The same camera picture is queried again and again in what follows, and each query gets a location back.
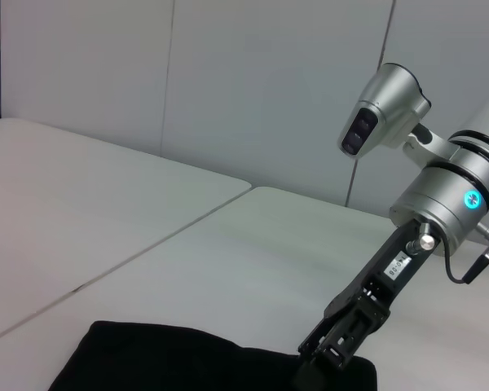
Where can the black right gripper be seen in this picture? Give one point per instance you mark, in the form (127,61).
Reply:
(379,269)

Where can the black shirt with FREE print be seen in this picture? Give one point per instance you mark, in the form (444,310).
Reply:
(212,362)

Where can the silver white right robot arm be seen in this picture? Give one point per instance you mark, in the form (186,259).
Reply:
(456,183)

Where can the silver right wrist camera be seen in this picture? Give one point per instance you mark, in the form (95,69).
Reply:
(383,110)

